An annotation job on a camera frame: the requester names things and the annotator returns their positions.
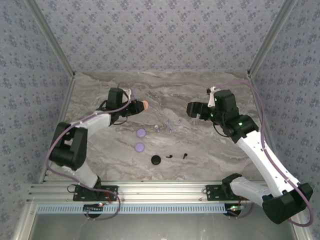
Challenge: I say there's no steel sheet panel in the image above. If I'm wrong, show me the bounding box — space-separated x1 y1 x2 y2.
23 213 301 240

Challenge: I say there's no aluminium frame rail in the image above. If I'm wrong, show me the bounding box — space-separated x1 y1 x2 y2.
38 74 77 185
246 74 286 183

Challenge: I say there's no black controller board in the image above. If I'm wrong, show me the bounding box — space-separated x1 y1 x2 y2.
225 203 245 217
83 203 105 215

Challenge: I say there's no purple cable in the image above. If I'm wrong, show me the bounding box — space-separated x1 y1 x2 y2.
216 80 315 227
44 81 135 222

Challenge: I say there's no wide aluminium frame beam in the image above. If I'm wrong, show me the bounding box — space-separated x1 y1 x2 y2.
27 181 300 203

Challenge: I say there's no aluminium frame post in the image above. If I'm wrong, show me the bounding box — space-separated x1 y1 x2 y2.
24 0 77 79
11 202 38 240
246 0 299 78

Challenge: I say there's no white slotted cable duct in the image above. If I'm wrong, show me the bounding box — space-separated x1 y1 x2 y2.
36 202 232 215

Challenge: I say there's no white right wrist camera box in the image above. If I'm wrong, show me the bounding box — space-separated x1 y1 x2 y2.
206 86 219 109

